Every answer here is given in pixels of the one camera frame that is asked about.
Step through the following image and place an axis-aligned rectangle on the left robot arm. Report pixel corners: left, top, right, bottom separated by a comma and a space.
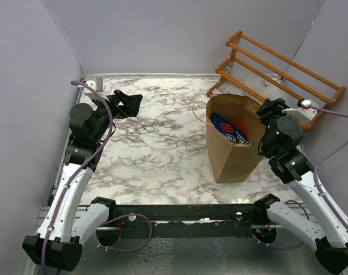
22, 90, 143, 272

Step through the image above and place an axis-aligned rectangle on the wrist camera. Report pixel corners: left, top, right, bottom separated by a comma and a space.
81, 77, 108, 101
282, 99, 319, 124

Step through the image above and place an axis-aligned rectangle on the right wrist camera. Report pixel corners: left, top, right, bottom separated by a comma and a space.
282, 99, 319, 124

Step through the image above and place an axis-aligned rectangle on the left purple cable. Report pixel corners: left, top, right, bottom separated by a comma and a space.
40, 80, 153, 275

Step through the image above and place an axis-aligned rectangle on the red snack packet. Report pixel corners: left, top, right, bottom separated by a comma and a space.
234, 123, 248, 142

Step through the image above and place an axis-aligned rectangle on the blue Burts chips bag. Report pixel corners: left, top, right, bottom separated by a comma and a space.
210, 113, 237, 143

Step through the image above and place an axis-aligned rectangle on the blue salt vinegar chips bag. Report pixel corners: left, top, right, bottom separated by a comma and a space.
235, 130, 253, 146

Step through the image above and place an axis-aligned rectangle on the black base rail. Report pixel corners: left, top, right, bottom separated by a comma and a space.
95, 194, 280, 243

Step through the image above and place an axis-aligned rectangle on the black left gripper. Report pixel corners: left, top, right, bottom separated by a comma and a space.
92, 89, 142, 142

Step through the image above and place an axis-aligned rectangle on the wooden two-tier rack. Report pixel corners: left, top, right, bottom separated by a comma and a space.
206, 30, 346, 132

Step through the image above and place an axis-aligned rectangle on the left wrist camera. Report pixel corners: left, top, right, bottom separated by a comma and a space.
81, 77, 108, 101

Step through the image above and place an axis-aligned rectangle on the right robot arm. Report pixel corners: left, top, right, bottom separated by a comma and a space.
253, 98, 348, 274

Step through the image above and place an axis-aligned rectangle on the small red white box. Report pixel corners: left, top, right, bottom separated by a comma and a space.
207, 88, 221, 97

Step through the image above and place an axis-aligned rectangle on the purple cable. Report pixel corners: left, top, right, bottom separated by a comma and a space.
256, 103, 348, 250
40, 80, 153, 275

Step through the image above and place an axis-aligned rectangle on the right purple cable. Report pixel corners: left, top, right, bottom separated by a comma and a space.
256, 103, 348, 250

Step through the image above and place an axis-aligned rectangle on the brown paper bag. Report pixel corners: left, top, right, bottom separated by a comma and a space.
199, 94, 265, 183

